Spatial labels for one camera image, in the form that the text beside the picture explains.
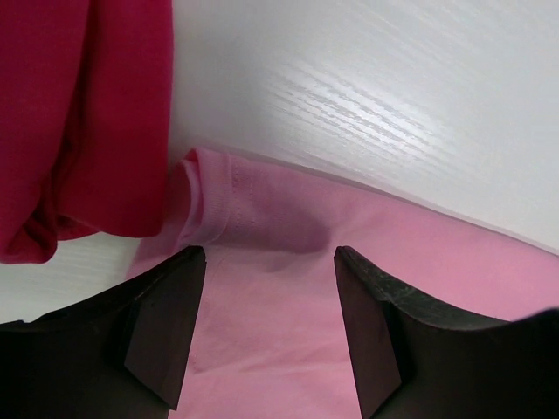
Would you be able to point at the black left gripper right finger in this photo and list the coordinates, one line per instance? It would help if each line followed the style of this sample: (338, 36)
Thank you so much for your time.
(415, 356)

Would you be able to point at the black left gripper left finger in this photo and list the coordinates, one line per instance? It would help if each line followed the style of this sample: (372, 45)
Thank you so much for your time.
(120, 354)

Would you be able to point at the light pink t-shirt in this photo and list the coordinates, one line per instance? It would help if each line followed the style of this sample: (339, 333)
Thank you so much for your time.
(269, 339)

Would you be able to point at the folded magenta t-shirt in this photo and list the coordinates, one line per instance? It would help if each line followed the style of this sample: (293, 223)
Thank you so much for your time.
(85, 108)

